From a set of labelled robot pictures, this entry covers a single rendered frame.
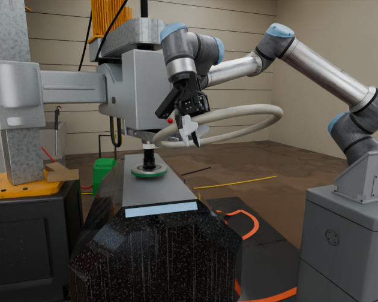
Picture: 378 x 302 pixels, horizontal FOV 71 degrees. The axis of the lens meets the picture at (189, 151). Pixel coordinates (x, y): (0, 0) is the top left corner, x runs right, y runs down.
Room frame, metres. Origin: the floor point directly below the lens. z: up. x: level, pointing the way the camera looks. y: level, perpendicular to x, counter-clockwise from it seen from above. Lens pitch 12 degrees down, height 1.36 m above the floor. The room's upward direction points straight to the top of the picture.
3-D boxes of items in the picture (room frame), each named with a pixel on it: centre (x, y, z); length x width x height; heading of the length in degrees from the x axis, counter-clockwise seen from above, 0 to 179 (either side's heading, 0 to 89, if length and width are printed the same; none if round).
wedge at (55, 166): (1.97, 1.01, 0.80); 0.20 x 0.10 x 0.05; 54
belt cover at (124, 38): (1.86, 0.43, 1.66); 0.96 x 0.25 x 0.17; 32
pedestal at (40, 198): (1.77, 1.14, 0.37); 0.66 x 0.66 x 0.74; 14
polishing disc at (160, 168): (1.56, 0.24, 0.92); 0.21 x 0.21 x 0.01
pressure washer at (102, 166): (3.14, 1.03, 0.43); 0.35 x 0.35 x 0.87; 89
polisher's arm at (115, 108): (1.90, 0.44, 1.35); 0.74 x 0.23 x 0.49; 32
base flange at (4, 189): (1.77, 1.14, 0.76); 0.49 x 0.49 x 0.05; 14
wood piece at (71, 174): (1.78, 0.88, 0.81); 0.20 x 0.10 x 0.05; 112
